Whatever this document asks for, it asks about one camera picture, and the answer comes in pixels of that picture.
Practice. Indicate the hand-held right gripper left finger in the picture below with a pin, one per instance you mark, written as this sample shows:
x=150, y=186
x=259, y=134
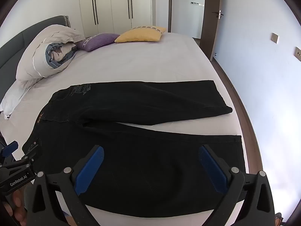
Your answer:
x=89, y=169

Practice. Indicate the person's left hand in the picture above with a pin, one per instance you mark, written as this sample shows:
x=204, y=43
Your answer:
x=15, y=204

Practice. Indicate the cream wardrobe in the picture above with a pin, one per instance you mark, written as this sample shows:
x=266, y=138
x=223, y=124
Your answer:
x=112, y=4

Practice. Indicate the purple pillow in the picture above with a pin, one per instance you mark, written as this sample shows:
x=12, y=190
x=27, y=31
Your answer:
x=98, y=41

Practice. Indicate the brown door frame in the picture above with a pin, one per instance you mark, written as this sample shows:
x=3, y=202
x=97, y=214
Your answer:
x=202, y=9

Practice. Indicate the black pants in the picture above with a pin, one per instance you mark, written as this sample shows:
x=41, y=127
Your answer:
x=141, y=169

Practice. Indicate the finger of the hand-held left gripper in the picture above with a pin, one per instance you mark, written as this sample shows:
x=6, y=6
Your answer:
x=9, y=147
x=29, y=157

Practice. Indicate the bronze wall socket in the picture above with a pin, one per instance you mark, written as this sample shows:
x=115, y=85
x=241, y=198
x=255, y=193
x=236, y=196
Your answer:
x=274, y=38
x=298, y=54

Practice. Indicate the white hallway switch panel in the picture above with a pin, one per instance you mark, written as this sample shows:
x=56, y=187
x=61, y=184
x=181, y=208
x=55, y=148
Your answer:
x=196, y=3

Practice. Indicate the rolled beige duvet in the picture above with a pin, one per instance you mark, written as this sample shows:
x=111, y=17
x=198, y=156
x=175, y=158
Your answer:
x=37, y=51

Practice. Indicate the yellow pillow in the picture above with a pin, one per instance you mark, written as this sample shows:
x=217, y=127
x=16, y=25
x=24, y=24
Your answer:
x=141, y=35

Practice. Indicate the white pillow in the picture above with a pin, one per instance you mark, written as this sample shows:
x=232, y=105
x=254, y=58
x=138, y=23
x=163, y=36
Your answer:
x=14, y=96

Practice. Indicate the brown door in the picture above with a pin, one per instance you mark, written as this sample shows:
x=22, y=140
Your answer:
x=212, y=33

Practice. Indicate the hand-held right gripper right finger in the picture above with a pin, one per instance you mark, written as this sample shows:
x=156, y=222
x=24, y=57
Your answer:
x=211, y=169

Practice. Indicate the white bed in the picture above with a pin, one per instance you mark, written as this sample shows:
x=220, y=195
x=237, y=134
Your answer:
x=141, y=58

